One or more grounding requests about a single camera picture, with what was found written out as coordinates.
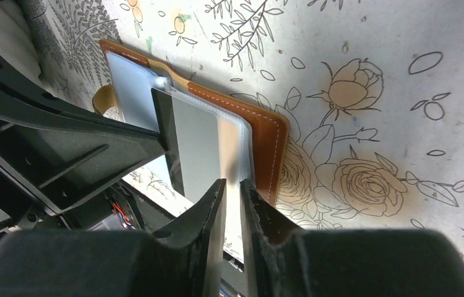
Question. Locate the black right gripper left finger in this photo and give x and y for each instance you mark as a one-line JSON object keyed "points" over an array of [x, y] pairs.
{"points": [[183, 258]]}

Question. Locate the white crumpled cloth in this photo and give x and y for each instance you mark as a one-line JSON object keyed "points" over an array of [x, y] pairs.
{"points": [[16, 45]]}

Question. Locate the floral patterned table mat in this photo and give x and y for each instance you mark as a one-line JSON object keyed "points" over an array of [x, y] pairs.
{"points": [[373, 91]]}

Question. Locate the grey credit card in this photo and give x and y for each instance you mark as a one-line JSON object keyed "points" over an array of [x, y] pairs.
{"points": [[203, 143]]}

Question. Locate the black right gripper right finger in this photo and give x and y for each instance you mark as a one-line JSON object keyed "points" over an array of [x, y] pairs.
{"points": [[283, 259]]}

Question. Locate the light blue card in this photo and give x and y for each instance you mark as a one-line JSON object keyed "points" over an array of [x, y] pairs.
{"points": [[133, 86]]}

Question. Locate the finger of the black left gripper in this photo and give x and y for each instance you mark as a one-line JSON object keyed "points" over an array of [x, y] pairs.
{"points": [[59, 155]]}

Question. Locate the brown leather card holder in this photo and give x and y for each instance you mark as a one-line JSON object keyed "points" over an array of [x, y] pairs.
{"points": [[270, 130]]}

